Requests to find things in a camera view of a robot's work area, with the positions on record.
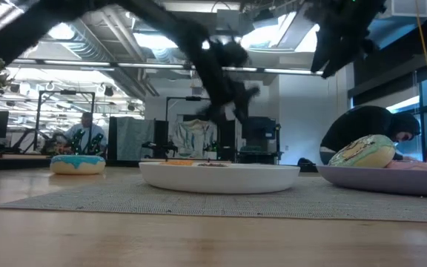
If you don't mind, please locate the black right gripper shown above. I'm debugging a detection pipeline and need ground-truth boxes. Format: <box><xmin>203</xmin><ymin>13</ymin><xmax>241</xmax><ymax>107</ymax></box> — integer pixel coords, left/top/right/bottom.
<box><xmin>304</xmin><ymin>0</ymin><xmax>387</xmax><ymax>79</ymax></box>

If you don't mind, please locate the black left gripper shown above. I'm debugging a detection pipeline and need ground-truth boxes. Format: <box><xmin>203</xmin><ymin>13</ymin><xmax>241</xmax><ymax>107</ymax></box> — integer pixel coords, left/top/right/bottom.
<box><xmin>189</xmin><ymin>22</ymin><xmax>262</xmax><ymax>125</ymax></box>

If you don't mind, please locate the large green iced donut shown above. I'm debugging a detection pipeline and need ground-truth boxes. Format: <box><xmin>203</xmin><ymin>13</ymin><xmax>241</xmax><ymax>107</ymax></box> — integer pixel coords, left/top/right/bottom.
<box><xmin>327</xmin><ymin>133</ymin><xmax>397</xmax><ymax>169</ymax></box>

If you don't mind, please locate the large blue iced donut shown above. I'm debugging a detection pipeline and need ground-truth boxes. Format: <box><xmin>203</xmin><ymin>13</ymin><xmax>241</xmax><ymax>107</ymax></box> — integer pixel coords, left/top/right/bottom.
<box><xmin>49</xmin><ymin>154</ymin><xmax>107</xmax><ymax>176</ymax></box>

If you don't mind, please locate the black equipment cabinet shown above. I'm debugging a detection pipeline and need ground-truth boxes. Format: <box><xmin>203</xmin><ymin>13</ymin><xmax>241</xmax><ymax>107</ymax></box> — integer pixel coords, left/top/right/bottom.
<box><xmin>240</xmin><ymin>116</ymin><xmax>282</xmax><ymax>165</ymax></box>

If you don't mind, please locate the white round plate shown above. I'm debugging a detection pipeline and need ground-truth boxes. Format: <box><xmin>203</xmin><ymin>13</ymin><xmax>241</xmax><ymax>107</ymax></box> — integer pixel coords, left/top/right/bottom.
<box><xmin>138</xmin><ymin>161</ymin><xmax>301</xmax><ymax>195</ymax></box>

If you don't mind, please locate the person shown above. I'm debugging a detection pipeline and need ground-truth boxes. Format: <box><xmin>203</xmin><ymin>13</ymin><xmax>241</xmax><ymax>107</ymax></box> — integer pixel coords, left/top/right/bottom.
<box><xmin>63</xmin><ymin>111</ymin><xmax>107</xmax><ymax>155</ymax></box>
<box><xmin>319</xmin><ymin>105</ymin><xmax>421</xmax><ymax>165</ymax></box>

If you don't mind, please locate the grey cloth panel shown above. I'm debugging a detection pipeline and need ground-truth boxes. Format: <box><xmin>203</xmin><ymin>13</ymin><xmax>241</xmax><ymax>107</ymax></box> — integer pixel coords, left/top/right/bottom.
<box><xmin>115</xmin><ymin>116</ymin><xmax>156</xmax><ymax>161</ymax></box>

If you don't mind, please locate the purple round plate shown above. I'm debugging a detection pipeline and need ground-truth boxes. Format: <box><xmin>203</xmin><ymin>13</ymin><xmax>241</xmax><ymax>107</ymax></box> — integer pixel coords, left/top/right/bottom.
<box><xmin>316</xmin><ymin>164</ymin><xmax>427</xmax><ymax>198</ymax></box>

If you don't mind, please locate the grey woven placemat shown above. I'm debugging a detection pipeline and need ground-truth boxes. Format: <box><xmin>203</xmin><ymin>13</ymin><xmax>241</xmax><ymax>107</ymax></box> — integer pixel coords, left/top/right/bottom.
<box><xmin>0</xmin><ymin>174</ymin><xmax>427</xmax><ymax>224</ymax></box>

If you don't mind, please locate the pink iced donut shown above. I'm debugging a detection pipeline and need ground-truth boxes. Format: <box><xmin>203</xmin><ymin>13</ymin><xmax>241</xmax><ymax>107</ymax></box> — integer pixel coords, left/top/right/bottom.
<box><xmin>385</xmin><ymin>159</ymin><xmax>427</xmax><ymax>172</ymax></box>

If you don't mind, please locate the black metal stand frame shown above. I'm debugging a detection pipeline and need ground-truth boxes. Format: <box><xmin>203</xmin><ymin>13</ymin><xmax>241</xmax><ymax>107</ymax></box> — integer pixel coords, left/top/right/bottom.
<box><xmin>33</xmin><ymin>90</ymin><xmax>96</xmax><ymax>153</ymax></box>

